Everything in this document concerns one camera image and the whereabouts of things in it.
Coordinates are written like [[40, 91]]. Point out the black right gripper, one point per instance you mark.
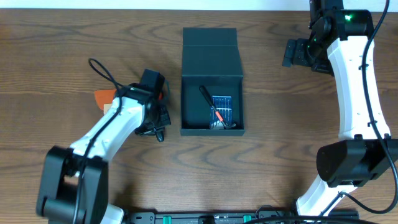
[[295, 53]]

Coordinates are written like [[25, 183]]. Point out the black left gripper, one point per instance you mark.
[[162, 117]]

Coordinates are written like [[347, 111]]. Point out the orange scraper wooden handle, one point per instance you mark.
[[104, 99]]

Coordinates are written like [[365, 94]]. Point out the clear precision screwdriver case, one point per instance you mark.
[[223, 104]]

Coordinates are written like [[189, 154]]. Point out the small black handled hammer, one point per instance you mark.
[[208, 99]]

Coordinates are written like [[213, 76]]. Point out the yellow black screwdriver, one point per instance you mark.
[[160, 136]]

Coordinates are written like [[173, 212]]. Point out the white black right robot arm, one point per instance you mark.
[[341, 44]]

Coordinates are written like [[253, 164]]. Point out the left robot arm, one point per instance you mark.
[[75, 180]]

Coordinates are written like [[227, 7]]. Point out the dark green open box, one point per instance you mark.
[[210, 58]]

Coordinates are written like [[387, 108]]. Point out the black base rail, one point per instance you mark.
[[200, 218]]

